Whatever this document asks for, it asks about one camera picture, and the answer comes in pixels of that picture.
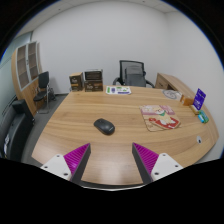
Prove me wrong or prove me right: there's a small tan box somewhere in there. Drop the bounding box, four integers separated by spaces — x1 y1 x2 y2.
189 104 201 116

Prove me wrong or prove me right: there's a black visitor chair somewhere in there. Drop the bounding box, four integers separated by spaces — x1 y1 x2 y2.
32 70 57 114

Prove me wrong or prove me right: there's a black mesh office chair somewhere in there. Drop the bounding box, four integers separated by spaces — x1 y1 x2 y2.
112 59 156 89

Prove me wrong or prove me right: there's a small green box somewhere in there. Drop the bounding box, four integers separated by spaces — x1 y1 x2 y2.
199 109 210 124

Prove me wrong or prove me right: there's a small orange box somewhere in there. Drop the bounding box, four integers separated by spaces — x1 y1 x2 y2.
179 94 195 107

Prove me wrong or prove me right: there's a pink cartoon print mouse pad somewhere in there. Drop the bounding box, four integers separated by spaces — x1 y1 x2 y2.
139 104 182 133

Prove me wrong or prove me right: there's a wooden shelf unit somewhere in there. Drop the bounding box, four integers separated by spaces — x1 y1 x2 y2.
10 40 44 116

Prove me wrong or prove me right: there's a small brown cardboard box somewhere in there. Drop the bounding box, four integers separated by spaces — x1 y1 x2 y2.
68 72 85 93

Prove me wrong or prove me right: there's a purple upright card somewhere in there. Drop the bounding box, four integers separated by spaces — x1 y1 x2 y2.
192 87 207 111

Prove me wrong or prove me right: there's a black leather armchair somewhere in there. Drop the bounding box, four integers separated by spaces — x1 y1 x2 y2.
0 98 36 163

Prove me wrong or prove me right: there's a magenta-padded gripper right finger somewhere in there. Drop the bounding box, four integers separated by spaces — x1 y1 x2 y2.
131 142 184 185

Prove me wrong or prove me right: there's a white green purple sticker sheet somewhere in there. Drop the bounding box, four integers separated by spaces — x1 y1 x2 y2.
105 85 132 96

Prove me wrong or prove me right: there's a wooden side cabinet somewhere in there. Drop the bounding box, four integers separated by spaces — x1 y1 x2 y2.
154 72 198 99

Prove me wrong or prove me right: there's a black computer mouse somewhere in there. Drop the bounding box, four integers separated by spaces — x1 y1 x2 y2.
93 117 116 136

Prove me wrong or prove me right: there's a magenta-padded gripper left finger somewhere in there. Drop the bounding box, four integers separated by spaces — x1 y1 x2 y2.
40 142 92 183

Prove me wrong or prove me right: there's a round grey patterned disc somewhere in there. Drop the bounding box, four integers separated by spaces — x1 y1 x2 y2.
162 89 183 101

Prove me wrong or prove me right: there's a brown box with black flap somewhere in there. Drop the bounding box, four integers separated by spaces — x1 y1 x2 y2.
83 68 104 93

